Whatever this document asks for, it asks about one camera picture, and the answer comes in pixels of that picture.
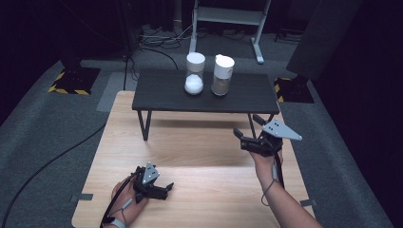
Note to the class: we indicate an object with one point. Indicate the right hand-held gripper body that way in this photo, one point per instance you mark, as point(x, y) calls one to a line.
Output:
point(280, 130)

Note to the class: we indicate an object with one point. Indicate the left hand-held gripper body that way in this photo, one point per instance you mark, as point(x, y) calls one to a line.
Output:
point(149, 177)

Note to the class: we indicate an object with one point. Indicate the glass jar with brown powder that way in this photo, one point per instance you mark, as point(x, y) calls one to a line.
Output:
point(221, 85)

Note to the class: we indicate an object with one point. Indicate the small black shelf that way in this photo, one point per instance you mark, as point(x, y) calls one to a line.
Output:
point(164, 91)

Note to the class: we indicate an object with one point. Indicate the person's left hand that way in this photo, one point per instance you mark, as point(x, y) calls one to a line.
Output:
point(126, 196)

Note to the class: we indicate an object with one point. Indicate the person's right hand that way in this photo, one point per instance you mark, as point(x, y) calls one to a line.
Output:
point(264, 167)

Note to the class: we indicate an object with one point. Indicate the black yellow striped floor plate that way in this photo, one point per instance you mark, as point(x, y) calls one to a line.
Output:
point(74, 80)
point(293, 90)

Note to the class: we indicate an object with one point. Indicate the grey wristwatch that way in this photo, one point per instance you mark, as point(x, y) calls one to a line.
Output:
point(114, 222)

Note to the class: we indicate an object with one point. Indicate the glass jar with white powder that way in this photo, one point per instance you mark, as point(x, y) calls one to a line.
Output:
point(194, 85)

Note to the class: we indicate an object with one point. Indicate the dark grey panel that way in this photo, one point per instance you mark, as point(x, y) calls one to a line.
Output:
point(323, 38)

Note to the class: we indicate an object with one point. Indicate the white metal stand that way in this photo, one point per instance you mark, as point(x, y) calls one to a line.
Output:
point(228, 15)

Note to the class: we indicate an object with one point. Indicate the black stand pole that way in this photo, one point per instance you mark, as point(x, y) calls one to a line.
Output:
point(126, 28)

